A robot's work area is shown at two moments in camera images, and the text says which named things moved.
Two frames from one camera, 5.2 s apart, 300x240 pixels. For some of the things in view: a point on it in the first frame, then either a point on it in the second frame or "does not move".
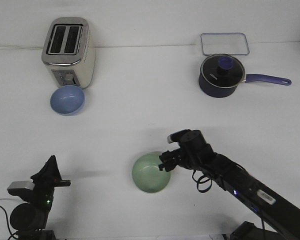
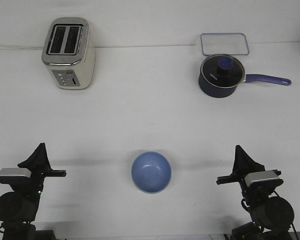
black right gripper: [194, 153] → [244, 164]
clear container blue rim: [224, 44] does not move
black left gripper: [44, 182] → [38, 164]
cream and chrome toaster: [69, 52] does not move
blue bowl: [67, 100] → [151, 172]
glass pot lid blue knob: [223, 71] does not move
